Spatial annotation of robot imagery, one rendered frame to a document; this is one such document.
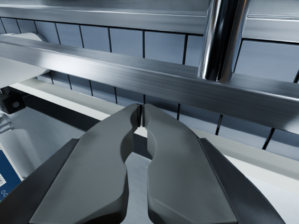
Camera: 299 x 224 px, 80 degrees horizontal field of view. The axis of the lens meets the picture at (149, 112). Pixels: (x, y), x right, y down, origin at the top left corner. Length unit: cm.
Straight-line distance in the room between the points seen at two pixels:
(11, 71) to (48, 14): 8
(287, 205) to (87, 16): 31
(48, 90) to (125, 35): 12
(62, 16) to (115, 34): 7
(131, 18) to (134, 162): 18
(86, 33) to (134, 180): 21
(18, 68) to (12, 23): 9
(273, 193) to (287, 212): 3
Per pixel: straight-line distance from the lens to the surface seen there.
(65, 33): 24
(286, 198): 29
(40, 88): 26
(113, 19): 19
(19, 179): 61
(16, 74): 25
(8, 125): 54
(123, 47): 18
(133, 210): 37
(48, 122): 38
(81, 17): 22
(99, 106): 19
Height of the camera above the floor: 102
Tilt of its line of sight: 47 degrees down
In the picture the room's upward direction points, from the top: 134 degrees counter-clockwise
